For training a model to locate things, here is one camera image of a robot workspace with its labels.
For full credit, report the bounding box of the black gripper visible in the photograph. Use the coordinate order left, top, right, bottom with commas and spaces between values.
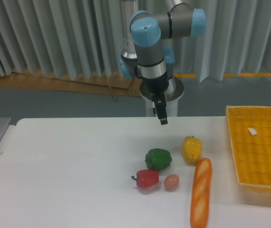
141, 72, 169, 125

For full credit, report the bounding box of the yellow bell pepper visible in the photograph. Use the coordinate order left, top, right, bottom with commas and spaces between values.
182, 136, 202, 164

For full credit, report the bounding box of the green bell pepper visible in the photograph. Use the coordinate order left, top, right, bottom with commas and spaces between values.
145, 148, 172, 171

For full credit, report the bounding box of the red bell pepper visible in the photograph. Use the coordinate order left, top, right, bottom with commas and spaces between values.
131, 170, 159, 189

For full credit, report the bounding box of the brown egg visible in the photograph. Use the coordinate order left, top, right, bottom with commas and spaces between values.
164, 174, 179, 190

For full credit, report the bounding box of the orange baguette bread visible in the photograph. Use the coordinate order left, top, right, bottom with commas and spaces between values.
190, 158, 212, 228

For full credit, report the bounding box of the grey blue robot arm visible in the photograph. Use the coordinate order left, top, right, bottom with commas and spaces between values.
120, 0, 206, 125

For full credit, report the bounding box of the yellow woven basket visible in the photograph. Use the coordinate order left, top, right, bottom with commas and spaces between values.
226, 105, 271, 192

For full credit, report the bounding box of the white paper label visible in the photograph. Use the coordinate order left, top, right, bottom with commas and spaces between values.
247, 128, 257, 136

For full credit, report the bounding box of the grey pleated curtain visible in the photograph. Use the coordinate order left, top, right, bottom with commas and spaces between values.
0, 0, 271, 81

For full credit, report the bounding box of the brown cardboard sheet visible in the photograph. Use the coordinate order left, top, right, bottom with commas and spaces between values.
0, 72, 140, 101

